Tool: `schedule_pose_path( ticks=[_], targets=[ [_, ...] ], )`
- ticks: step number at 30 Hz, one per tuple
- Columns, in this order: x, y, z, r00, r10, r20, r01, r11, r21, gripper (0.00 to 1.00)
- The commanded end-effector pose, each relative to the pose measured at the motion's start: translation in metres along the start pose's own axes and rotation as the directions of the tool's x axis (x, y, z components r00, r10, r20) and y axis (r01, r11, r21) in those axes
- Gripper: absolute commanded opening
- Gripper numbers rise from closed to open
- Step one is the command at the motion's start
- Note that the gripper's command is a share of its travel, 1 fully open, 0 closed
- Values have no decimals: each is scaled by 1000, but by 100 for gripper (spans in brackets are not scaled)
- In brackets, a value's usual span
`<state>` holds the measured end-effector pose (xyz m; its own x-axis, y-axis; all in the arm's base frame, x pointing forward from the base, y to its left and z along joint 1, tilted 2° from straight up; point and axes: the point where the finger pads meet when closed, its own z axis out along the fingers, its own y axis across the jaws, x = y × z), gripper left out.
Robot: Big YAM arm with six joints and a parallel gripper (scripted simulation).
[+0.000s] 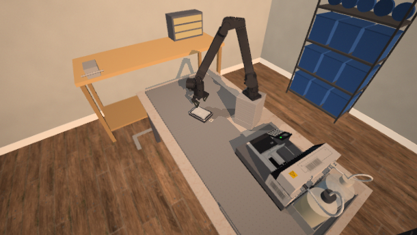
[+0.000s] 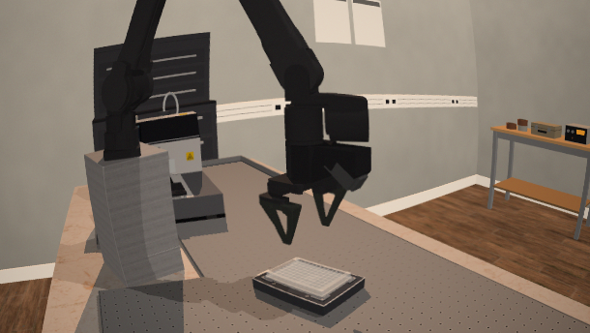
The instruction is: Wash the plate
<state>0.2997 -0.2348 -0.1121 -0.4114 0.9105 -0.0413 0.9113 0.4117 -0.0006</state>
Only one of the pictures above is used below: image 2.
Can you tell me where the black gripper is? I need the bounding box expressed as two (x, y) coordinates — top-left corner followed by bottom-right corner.
(259, 139), (347, 245)

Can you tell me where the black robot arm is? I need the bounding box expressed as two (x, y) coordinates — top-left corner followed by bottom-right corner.
(102, 0), (371, 192)

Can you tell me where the dark grey raised edge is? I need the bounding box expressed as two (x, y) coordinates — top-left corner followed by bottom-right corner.
(201, 156), (280, 177)

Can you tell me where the white multiwell plate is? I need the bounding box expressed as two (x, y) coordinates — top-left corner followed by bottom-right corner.
(265, 257), (352, 298)

